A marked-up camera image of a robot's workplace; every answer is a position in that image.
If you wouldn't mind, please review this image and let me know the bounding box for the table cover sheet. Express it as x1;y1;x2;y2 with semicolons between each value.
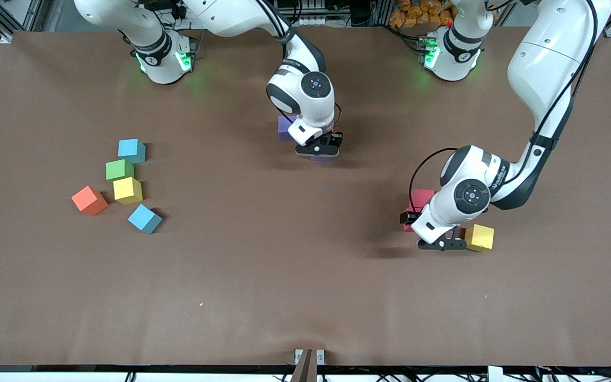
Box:
0;25;611;368

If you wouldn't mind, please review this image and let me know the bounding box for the yellow foam cube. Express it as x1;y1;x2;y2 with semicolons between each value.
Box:
113;177;143;205
465;223;495;253

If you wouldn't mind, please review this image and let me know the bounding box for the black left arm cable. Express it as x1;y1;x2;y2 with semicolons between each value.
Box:
409;0;600;213

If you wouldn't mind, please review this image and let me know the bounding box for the light blue foam cube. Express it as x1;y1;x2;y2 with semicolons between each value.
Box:
127;204;163;235
118;138;146;164

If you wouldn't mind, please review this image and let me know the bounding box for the small metal edge bracket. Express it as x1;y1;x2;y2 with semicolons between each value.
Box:
294;349;326;367

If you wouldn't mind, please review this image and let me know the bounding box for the orange foam cube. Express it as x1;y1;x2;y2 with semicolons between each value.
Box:
71;186;109;216

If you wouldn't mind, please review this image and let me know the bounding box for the green foam cube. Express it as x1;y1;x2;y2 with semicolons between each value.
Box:
106;159;135;182

